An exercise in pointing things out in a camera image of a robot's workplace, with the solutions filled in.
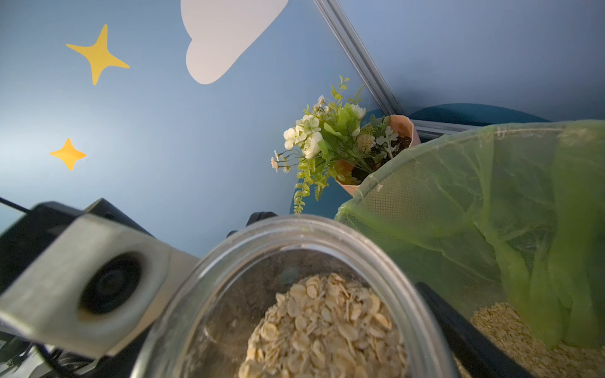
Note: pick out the green plastic bin liner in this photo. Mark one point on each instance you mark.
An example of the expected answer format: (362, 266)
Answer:
(505, 213)

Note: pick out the brown-lid oatmeal jar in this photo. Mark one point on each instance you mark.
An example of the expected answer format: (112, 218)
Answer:
(296, 296)

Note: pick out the loose oatmeal in bin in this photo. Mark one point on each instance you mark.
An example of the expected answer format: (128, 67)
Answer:
(503, 326)

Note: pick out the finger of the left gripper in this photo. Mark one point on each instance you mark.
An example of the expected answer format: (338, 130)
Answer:
(259, 216)

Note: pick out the artificial white flower plant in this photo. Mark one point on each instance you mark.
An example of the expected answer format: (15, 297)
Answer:
(324, 136)

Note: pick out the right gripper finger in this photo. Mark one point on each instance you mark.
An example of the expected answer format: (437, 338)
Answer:
(477, 354)

